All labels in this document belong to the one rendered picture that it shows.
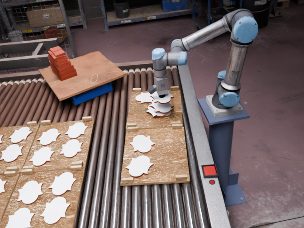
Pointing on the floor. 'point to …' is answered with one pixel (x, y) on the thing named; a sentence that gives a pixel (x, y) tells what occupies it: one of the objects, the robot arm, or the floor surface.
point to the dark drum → (257, 10)
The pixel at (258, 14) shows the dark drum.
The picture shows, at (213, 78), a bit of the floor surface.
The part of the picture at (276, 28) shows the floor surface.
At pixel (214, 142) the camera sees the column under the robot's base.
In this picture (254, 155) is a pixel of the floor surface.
